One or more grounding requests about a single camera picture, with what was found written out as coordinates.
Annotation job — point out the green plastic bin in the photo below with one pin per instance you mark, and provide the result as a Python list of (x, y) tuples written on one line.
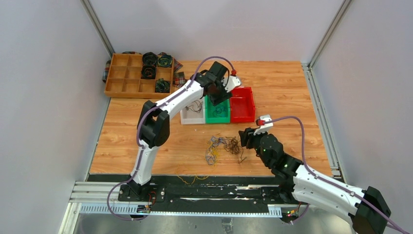
[(219, 114)]

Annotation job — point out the rolled green cloth top right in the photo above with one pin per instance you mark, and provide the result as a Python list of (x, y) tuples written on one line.
[(165, 61)]

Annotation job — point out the plaid cloth under tray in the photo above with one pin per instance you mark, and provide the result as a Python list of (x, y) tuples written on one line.
[(178, 77)]

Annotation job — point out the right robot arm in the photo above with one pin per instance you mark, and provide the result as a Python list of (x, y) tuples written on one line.
[(364, 209)]

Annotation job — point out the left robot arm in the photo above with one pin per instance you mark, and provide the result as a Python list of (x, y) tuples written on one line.
[(153, 128)]

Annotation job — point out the white plastic bin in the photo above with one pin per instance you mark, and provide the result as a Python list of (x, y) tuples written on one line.
[(194, 113)]

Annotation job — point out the red plastic bin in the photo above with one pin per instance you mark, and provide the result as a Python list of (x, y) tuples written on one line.
[(242, 105)]

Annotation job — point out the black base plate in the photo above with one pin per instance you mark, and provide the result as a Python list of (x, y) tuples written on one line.
[(211, 194)]

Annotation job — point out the rolled dark cloth top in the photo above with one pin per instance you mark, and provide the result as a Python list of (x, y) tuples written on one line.
[(150, 59)]

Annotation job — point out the wooden compartment tray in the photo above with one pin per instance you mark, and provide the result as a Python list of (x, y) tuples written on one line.
[(124, 78)]

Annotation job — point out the rolled green cloth bottom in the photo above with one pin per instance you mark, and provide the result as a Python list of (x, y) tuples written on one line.
[(162, 86)]

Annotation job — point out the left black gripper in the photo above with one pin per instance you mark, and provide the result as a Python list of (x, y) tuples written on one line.
[(225, 96)]

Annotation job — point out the rolled dark cloth middle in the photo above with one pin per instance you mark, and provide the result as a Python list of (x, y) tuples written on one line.
[(148, 72)]

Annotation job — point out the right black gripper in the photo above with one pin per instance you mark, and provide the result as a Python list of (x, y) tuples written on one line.
[(247, 136)]

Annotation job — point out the rolled green cloth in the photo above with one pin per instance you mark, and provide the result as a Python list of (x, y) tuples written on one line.
[(165, 61), (162, 86)]

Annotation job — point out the rolled dark cloth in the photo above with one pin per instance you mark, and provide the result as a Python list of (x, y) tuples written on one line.
[(148, 72), (150, 59)]

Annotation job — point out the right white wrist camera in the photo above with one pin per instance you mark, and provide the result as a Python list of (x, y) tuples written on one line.
[(264, 124)]

